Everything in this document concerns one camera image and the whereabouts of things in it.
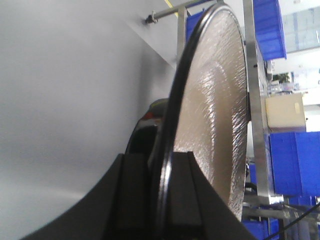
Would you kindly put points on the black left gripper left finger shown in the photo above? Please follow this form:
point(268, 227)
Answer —
point(116, 208)

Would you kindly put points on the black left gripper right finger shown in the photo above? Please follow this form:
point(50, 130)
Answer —
point(195, 210)

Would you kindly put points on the beige black-rimmed plate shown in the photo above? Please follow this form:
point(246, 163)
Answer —
point(207, 114)

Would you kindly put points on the blue plastic bin lower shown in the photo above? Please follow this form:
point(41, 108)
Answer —
point(296, 163)

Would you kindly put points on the blue plastic bin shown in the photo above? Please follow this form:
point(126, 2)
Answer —
point(296, 163)
point(269, 31)

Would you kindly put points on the beige cardboard box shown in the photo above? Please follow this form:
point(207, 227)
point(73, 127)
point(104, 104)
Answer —
point(285, 113)

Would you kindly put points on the blue plastic bin upper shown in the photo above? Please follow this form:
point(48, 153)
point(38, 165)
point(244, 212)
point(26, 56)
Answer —
point(269, 31)

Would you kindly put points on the steel shelf upright post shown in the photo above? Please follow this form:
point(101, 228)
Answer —
point(258, 91)

